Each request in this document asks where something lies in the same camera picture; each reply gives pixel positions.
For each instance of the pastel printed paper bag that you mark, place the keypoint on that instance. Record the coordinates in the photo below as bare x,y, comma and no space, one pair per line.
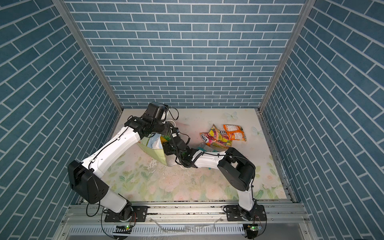
153,147

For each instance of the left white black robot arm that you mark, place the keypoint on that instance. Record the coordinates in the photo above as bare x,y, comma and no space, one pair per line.
86,176

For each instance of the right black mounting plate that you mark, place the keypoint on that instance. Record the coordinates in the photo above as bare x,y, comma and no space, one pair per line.
235,213

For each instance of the black mounting plate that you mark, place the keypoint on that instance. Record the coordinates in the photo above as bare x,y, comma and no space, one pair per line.
235,213
129,214

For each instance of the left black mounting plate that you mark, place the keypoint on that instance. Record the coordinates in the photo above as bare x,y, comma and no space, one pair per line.
129,214

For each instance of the white slotted cable duct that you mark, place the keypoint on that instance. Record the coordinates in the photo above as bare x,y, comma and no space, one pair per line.
155,231

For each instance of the teal candy bag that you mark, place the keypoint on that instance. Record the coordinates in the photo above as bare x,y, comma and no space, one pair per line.
206,148

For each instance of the orange Fox's fruits candy bag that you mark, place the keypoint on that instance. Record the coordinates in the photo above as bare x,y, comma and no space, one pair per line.
224,141

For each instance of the pink yellow Fox's candy bag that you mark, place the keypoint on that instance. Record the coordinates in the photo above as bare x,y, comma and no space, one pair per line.
211,136

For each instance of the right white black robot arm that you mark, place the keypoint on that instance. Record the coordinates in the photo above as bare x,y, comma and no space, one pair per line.
235,167

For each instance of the green snack packet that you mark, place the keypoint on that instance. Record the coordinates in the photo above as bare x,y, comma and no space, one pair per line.
164,139

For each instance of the orange white snack packet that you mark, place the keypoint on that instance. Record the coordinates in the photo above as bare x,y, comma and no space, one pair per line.
235,133

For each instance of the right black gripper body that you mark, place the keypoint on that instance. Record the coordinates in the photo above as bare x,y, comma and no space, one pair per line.
179,155

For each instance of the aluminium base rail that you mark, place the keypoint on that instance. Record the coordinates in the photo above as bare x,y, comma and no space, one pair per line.
285,221

